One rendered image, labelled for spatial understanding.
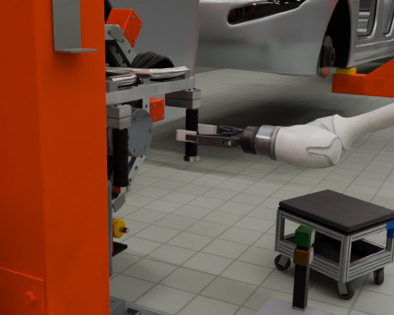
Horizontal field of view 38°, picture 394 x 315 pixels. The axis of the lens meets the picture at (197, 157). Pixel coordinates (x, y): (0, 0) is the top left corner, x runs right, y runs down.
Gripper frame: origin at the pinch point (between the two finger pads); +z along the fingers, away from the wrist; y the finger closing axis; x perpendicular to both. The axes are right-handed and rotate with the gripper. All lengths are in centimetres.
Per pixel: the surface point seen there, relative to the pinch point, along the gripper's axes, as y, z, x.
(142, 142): -16.2, 6.2, -0.6
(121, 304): 1, 26, -61
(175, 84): -7.1, 1.7, 14.2
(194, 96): -2.0, -1.3, 10.5
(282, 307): -14, -34, -38
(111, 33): -10.0, 20.4, 26.8
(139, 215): 123, 102, -83
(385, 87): 344, 9, -22
